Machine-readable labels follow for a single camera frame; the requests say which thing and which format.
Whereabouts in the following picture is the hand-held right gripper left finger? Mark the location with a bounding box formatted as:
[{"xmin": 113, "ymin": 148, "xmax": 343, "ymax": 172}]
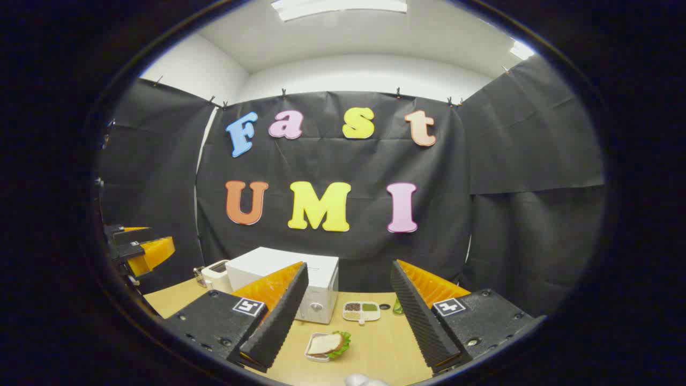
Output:
[{"xmin": 161, "ymin": 262, "xmax": 310, "ymax": 374}]

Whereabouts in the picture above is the white microwave oven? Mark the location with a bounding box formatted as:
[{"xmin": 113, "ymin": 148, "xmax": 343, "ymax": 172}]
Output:
[{"xmin": 226, "ymin": 247, "xmax": 339, "ymax": 325}]

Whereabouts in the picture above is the sandwich with lettuce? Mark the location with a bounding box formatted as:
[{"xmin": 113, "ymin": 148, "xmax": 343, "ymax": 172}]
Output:
[{"xmin": 308, "ymin": 331, "xmax": 352, "ymax": 359}]

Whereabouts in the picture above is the black backdrop cloth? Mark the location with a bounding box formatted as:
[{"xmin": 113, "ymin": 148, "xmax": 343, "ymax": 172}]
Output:
[{"xmin": 96, "ymin": 54, "xmax": 606, "ymax": 317}]

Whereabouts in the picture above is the small white rectangular tray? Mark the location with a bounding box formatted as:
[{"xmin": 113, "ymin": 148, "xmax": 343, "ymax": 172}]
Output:
[{"xmin": 304, "ymin": 332, "xmax": 344, "ymax": 363}]

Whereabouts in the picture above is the white toaster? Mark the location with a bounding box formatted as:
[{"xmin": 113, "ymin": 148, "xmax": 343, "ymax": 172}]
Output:
[{"xmin": 201, "ymin": 260, "xmax": 233, "ymax": 293}]

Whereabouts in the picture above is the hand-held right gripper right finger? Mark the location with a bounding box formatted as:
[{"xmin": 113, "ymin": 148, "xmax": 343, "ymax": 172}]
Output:
[{"xmin": 390, "ymin": 259, "xmax": 547, "ymax": 375}]

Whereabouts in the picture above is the white divided dish of grains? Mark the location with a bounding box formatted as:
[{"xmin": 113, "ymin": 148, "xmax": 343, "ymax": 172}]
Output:
[{"xmin": 343, "ymin": 301, "xmax": 381, "ymax": 325}]

